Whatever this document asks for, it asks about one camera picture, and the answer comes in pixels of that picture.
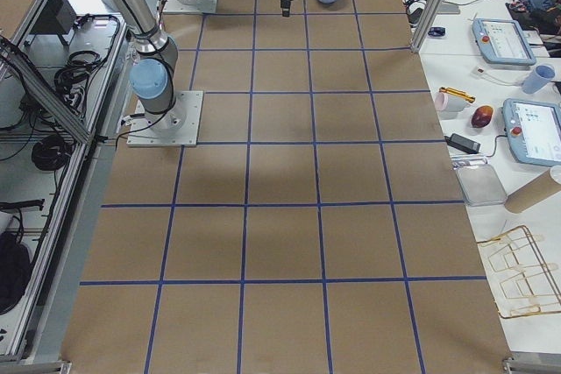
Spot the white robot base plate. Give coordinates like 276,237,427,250
126,91,204,147

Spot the lower teach pendant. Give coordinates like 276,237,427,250
502,98,560,166

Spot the pink cup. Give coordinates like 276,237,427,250
434,91,470,113

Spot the gold wire rack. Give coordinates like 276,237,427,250
477,225,560,320

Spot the silver metal tray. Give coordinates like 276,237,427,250
453,159,507,207

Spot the cardboard tube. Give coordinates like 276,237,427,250
504,166,560,214

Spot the upper teach pendant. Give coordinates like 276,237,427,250
472,18,536,67

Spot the teach pendant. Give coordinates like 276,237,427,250
472,18,536,67
502,98,560,166

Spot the red mango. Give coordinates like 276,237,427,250
471,105,494,129

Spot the light blue plastic cup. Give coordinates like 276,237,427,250
522,64,556,95

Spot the black power adapter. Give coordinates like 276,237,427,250
444,133,480,154

